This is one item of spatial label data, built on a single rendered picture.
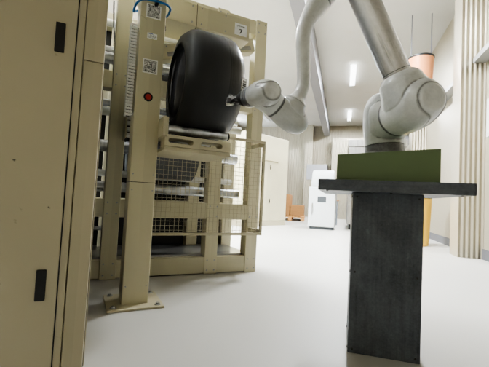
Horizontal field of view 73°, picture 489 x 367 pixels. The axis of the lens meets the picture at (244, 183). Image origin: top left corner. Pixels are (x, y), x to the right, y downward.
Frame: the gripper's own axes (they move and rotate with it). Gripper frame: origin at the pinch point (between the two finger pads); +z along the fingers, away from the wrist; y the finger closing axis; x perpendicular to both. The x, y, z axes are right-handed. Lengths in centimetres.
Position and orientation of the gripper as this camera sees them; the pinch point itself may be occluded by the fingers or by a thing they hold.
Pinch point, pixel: (230, 102)
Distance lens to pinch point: 164.3
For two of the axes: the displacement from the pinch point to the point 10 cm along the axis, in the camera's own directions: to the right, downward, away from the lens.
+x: -1.1, 9.9, 0.8
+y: -9.0, -0.7, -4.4
